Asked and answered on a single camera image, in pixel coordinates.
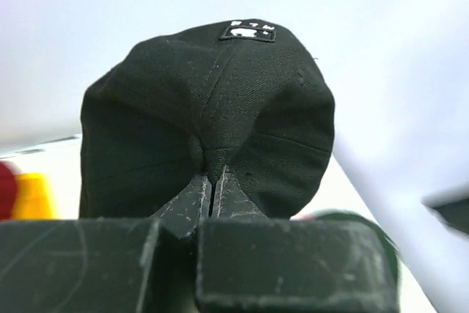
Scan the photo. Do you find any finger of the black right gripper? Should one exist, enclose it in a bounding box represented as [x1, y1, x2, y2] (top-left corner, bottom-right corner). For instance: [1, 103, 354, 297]
[421, 180, 468, 235]

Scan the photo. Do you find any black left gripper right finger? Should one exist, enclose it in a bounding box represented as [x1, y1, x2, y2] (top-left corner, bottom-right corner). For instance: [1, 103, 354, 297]
[196, 169, 399, 312]

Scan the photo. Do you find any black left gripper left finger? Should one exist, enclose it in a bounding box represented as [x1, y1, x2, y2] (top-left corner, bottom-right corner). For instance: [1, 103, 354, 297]
[1, 175, 212, 312]

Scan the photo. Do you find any dark green NY cap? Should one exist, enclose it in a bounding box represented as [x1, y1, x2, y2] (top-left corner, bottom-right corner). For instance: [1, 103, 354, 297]
[292, 210, 400, 284]

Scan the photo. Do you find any black NY cap red brim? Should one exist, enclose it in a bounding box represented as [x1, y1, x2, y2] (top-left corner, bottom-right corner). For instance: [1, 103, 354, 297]
[79, 19, 335, 218]

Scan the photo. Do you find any yellow plastic tray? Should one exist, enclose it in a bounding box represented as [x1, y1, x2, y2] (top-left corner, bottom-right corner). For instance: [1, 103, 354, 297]
[12, 173, 59, 220]

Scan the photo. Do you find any dark red LA cap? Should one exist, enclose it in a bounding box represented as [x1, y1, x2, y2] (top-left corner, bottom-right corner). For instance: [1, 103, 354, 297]
[0, 162, 18, 221]

